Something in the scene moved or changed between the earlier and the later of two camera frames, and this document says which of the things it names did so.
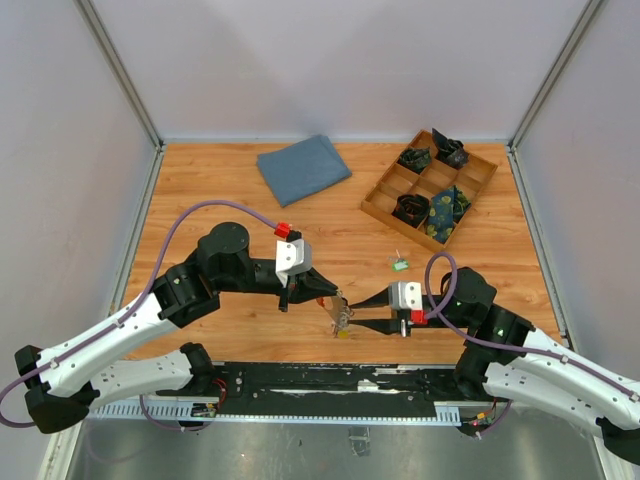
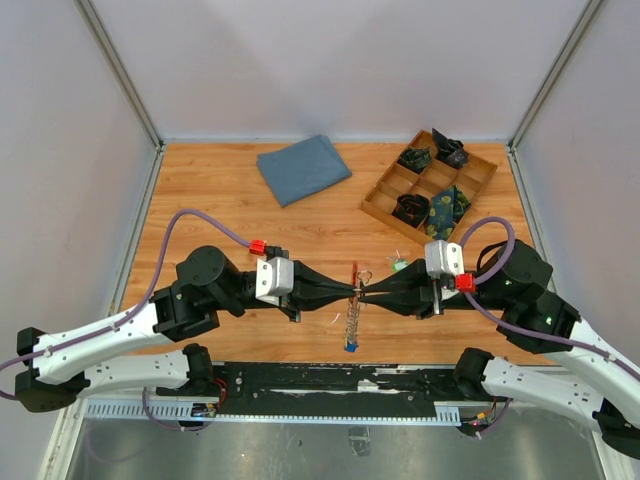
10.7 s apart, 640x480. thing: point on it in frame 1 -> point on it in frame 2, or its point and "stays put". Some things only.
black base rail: (334, 389) stays put
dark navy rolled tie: (449, 151) stays put
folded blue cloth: (302, 169) stays put
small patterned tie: (339, 312) -> (353, 318)
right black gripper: (387, 325) -> (420, 303)
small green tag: (399, 264) stays put
